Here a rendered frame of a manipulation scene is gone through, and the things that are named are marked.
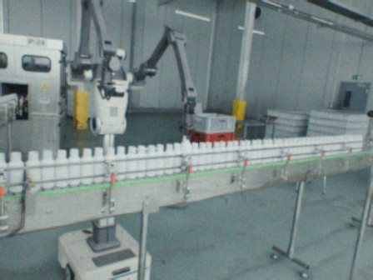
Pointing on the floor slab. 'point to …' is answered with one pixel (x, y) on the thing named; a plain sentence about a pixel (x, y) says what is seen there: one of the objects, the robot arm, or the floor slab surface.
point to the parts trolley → (255, 126)
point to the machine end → (26, 75)
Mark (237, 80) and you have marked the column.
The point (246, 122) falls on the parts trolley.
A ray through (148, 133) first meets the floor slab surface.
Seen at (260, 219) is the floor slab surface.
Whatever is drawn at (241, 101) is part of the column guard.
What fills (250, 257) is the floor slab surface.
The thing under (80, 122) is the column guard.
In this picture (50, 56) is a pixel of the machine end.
